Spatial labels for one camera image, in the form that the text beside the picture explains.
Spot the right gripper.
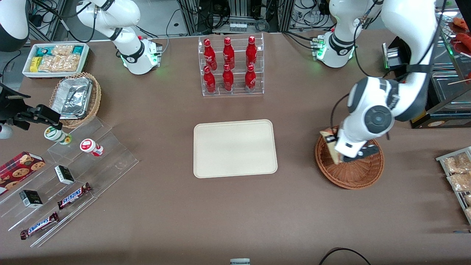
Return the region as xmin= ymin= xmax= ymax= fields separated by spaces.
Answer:
xmin=0 ymin=84 xmax=61 ymax=130

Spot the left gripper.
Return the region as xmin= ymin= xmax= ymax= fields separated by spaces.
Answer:
xmin=325 ymin=127 xmax=368 ymax=163

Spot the triangle sandwich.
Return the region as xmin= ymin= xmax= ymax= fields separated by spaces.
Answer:
xmin=319 ymin=127 xmax=345 ymax=165

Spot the brown wicker basket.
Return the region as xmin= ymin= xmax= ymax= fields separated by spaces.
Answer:
xmin=315 ymin=124 xmax=385 ymax=190

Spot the light wicker basket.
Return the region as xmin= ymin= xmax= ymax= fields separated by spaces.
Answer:
xmin=50 ymin=73 xmax=102 ymax=128

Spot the cream plastic tray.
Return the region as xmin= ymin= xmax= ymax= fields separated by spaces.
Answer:
xmin=194 ymin=119 xmax=278 ymax=179

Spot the tray of packaged snacks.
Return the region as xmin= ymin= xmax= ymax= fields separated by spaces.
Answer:
xmin=436 ymin=146 xmax=471 ymax=225

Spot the green sunflower lidded cup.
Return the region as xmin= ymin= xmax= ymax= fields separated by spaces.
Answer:
xmin=44 ymin=126 xmax=72 ymax=145

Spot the silver foil packet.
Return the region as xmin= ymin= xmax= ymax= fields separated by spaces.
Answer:
xmin=52 ymin=77 xmax=92 ymax=119

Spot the white plastic bin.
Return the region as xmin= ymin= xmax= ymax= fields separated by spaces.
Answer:
xmin=22 ymin=42 xmax=90 ymax=79

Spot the red tartan cookie box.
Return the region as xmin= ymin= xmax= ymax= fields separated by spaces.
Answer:
xmin=0 ymin=151 xmax=46 ymax=195

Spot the clear cracker bag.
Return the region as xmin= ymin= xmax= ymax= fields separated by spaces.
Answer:
xmin=52 ymin=44 xmax=74 ymax=56
xmin=39 ymin=54 xmax=82 ymax=73

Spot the red lidded cup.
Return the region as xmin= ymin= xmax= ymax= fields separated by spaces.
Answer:
xmin=80 ymin=138 xmax=104 ymax=157

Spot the small black carton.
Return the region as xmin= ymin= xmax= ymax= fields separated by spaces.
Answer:
xmin=19 ymin=190 xmax=43 ymax=208
xmin=54 ymin=165 xmax=75 ymax=185

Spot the Snickers chocolate bar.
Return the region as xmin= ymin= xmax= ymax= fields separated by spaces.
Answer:
xmin=57 ymin=183 xmax=92 ymax=210
xmin=20 ymin=212 xmax=59 ymax=240

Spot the clear acrylic stepped riser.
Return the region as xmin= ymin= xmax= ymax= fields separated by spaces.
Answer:
xmin=0 ymin=162 xmax=98 ymax=248
xmin=47 ymin=116 xmax=139 ymax=199

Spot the black hot food showcase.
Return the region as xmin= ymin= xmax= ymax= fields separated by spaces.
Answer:
xmin=382 ymin=0 xmax=471 ymax=129

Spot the red cola bottle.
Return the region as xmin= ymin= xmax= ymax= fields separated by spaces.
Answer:
xmin=203 ymin=38 xmax=217 ymax=70
xmin=223 ymin=37 xmax=235 ymax=70
xmin=246 ymin=36 xmax=258 ymax=67
xmin=203 ymin=66 xmax=217 ymax=93
xmin=245 ymin=64 xmax=257 ymax=92
xmin=222 ymin=64 xmax=234 ymax=92

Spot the clear acrylic bottle rack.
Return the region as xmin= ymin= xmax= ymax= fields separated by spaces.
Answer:
xmin=198 ymin=32 xmax=265 ymax=97

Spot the clear fried snack bag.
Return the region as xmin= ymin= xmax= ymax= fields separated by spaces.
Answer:
xmin=446 ymin=172 xmax=471 ymax=192
xmin=443 ymin=153 xmax=471 ymax=174

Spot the grey power strip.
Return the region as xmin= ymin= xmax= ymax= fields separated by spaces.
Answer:
xmin=227 ymin=22 xmax=255 ymax=33

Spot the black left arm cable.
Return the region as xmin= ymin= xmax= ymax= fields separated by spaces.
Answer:
xmin=330 ymin=93 xmax=350 ymax=127

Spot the black floor cable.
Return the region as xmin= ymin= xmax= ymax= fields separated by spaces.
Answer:
xmin=318 ymin=247 xmax=372 ymax=265

